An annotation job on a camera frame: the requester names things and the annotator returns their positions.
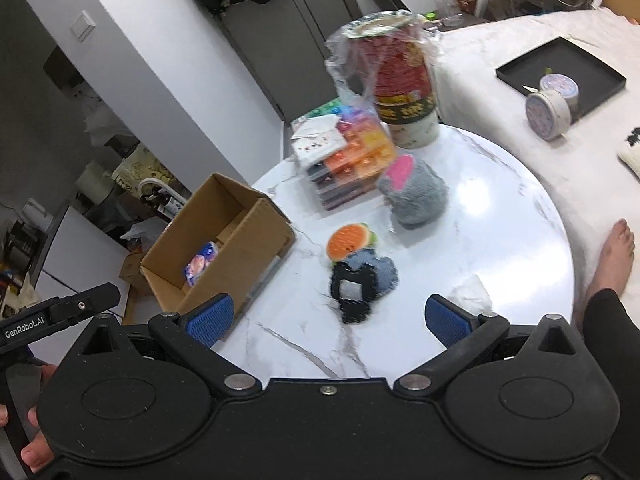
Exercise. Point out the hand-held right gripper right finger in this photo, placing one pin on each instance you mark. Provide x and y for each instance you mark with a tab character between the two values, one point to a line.
445	320

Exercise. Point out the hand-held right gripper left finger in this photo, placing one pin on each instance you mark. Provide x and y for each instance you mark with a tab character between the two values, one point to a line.
210	317

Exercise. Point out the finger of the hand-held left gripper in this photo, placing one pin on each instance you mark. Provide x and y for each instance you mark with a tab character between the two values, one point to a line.
85	300

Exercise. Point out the brown cardboard box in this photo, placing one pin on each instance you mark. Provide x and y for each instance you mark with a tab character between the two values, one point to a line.
220	220

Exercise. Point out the grey and pink plush toy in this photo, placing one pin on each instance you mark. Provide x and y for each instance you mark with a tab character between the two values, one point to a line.
417	200

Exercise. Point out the watermelon slice plush toy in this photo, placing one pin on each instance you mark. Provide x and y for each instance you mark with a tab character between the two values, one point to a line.
347	240

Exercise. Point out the person's left hand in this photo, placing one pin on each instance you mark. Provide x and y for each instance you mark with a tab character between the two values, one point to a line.
37	452

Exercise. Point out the white cabinet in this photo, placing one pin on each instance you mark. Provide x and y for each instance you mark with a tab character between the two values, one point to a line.
75	255

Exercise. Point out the orange and brown carton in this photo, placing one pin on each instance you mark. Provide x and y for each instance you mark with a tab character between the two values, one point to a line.
132	272

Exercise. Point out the white paper roll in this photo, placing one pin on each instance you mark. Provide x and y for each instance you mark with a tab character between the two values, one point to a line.
92	182

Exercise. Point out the dark wine bottle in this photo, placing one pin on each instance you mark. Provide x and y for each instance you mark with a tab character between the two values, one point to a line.
167	202

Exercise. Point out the yellow printed bag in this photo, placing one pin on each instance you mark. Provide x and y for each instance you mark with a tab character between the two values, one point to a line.
142	167

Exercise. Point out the person's black trouser leg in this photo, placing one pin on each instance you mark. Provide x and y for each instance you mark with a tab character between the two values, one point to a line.
612	360

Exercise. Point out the person's bare foot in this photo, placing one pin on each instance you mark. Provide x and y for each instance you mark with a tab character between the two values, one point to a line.
612	260

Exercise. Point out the stack of colourful bead boxes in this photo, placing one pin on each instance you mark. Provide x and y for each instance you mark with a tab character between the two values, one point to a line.
360	155

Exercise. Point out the white bed blanket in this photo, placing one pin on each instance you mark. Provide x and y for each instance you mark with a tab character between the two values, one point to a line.
500	135

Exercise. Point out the white paper card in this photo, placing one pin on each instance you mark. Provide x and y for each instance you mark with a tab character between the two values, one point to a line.
317	140

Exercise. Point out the round silver tin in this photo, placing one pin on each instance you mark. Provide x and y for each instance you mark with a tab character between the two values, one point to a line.
547	110

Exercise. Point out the red instant noodle bucket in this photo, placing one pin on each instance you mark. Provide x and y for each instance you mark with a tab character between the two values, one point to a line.
405	85

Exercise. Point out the black and white knitted cloth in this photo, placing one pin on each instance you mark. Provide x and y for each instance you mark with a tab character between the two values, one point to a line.
631	152

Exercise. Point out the clear plastic bag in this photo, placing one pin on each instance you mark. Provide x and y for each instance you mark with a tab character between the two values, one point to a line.
345	75

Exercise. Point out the dark grey door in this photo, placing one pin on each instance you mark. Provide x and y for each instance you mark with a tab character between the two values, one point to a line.
300	50

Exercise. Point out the black square tray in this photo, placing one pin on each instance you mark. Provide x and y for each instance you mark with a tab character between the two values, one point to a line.
590	65

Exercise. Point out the clear plastic bottle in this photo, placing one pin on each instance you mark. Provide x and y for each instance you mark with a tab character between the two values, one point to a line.
447	7

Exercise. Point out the white light switch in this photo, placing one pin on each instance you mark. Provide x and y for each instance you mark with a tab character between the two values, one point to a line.
82	27

